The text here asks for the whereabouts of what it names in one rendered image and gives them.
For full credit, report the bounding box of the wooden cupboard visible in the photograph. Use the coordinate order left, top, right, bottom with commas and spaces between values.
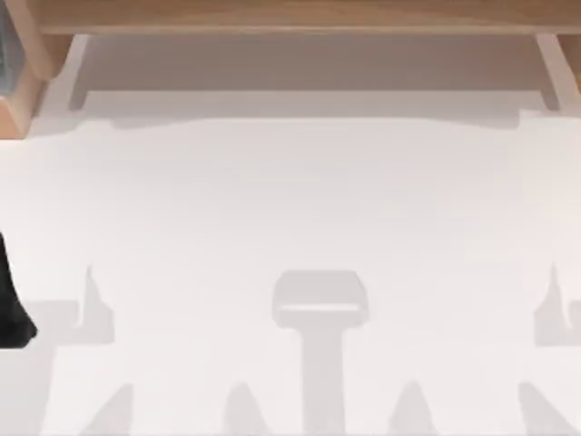
26, 0, 581, 114

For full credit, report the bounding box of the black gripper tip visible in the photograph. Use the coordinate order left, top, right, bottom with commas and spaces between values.
0, 232, 39, 350

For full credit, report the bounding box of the pulled-out wooden drawer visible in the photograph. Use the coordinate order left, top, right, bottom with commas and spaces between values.
0, 0, 52, 140

